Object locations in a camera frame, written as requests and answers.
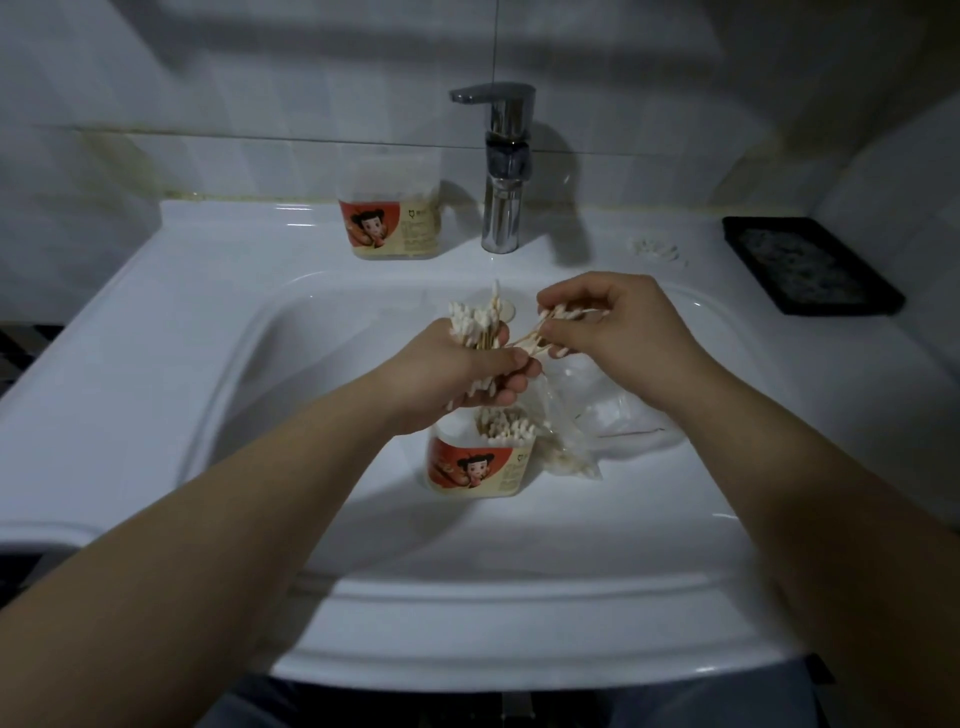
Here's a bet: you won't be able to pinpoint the person's left hand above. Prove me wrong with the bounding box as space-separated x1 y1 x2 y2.
378 318 543 438

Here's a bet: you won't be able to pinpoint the clear plastic bag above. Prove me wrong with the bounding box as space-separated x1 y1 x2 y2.
525 351 688 481

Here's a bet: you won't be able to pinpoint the person's right hand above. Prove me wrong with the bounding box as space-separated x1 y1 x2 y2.
536 271 721 415

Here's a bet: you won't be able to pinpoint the clear swab box cartoon label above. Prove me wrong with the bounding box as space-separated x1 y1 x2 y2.
336 146 444 262
425 405 538 498

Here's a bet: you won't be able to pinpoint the few wooden cotton swabs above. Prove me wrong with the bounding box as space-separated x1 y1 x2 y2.
510 303 606 358

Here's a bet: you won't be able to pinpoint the black rectangular tray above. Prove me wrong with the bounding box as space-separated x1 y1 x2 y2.
721 216 907 317

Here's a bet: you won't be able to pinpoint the bundle of cotton swabs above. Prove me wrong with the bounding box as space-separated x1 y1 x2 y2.
446 280 526 415

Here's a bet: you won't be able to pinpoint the upright cluster of cotton swabs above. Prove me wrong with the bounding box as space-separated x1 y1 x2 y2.
475 406 538 445

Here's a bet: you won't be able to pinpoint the person's right forearm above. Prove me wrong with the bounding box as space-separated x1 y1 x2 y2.
669 358 960 728

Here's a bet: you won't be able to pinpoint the person's left forearm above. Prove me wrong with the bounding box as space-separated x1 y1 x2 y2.
0 366 423 728

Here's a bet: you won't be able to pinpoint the chrome faucet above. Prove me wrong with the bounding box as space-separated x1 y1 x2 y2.
448 81 538 255

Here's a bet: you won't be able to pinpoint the white ceramic sink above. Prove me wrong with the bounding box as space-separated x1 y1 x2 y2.
0 196 960 695

